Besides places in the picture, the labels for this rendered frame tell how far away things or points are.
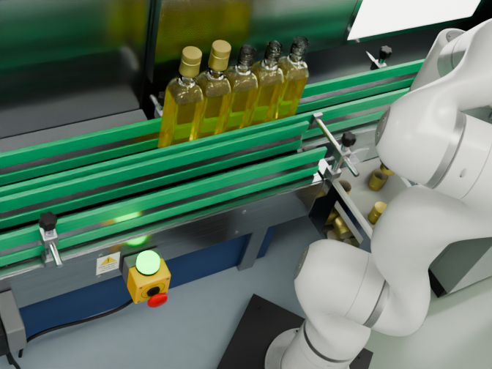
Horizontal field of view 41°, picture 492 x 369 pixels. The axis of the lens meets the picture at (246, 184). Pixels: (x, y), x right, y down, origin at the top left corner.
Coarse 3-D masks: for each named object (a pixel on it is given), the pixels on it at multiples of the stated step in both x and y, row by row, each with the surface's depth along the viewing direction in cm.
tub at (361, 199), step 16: (368, 160) 150; (352, 176) 149; (368, 176) 153; (400, 176) 149; (352, 192) 152; (368, 192) 153; (384, 192) 154; (352, 208) 140; (368, 208) 150; (368, 224) 147
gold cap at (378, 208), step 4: (376, 204) 146; (380, 204) 146; (384, 204) 146; (376, 208) 145; (380, 208) 145; (384, 208) 145; (372, 212) 146; (376, 212) 145; (380, 212) 144; (368, 216) 148; (372, 216) 146; (376, 216) 145; (372, 220) 147; (376, 220) 146
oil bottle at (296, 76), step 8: (280, 64) 127; (288, 64) 126; (296, 64) 126; (304, 64) 127; (288, 72) 126; (296, 72) 126; (304, 72) 127; (288, 80) 127; (296, 80) 128; (304, 80) 129; (288, 88) 128; (296, 88) 130; (304, 88) 131; (280, 96) 130; (288, 96) 131; (296, 96) 132; (280, 104) 132; (288, 104) 133; (296, 104) 134; (280, 112) 134; (288, 112) 135; (272, 120) 135
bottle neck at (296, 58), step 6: (300, 36) 124; (294, 42) 123; (300, 42) 125; (306, 42) 123; (294, 48) 124; (300, 48) 123; (306, 48) 124; (294, 54) 124; (300, 54) 124; (288, 60) 126; (294, 60) 125; (300, 60) 126
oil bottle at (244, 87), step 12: (228, 72) 122; (252, 72) 123; (240, 84) 121; (252, 84) 122; (240, 96) 123; (252, 96) 125; (228, 108) 125; (240, 108) 126; (228, 120) 128; (240, 120) 129
